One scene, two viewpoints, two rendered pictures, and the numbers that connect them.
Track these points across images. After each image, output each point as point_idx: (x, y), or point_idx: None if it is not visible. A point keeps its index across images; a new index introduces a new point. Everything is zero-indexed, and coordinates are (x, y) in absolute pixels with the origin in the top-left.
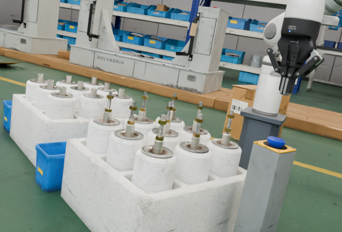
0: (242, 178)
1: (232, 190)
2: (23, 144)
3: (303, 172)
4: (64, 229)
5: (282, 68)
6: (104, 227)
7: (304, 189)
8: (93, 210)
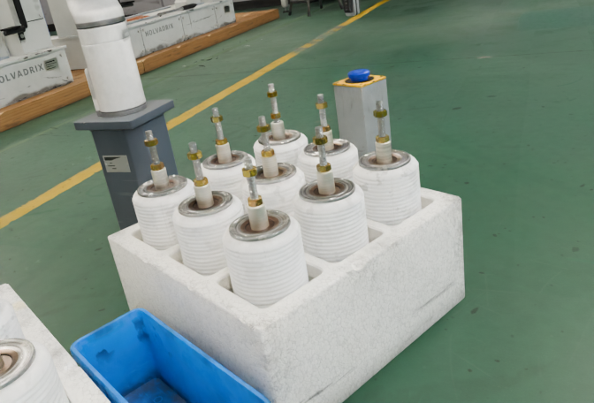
0: None
1: None
2: None
3: (75, 199)
4: (406, 395)
5: None
6: (413, 315)
7: None
8: (386, 328)
